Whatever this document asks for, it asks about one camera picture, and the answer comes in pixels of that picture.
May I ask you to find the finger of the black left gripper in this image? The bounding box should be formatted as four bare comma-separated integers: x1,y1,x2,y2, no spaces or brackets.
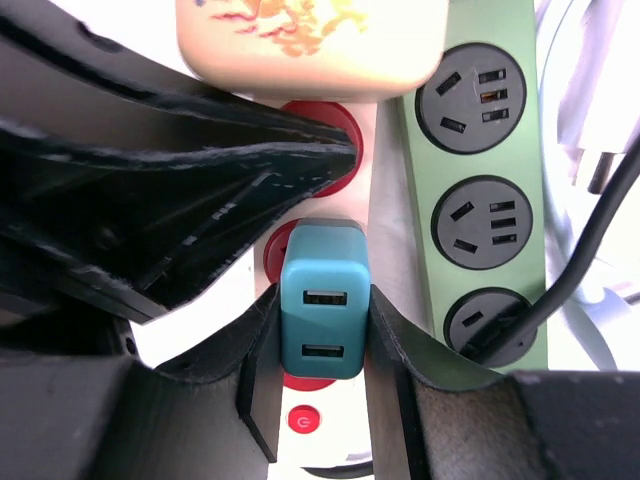
1,1,353,150
1,122,356,323

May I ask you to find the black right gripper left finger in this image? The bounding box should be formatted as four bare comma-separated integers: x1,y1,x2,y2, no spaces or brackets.
1,286,280,479

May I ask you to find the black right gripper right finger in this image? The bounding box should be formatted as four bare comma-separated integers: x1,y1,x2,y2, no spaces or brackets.
364,288,639,479

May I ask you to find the teal charger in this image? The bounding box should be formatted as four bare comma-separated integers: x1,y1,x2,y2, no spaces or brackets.
279,218,372,380

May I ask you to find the beige wooden cube adapter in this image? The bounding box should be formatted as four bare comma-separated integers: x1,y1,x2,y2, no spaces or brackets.
175,0,449,103

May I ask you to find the green power strip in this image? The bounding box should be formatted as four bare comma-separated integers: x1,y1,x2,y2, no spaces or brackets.
397,1,545,350

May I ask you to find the white Honor USB charger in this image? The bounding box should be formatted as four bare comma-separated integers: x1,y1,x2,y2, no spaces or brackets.
536,1,639,193

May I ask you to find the black cable of beige strip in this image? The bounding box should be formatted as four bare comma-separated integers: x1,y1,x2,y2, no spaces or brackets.
299,459,374,479

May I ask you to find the black cable of green strip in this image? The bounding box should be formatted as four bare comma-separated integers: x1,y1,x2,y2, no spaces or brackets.
459,149,640,361

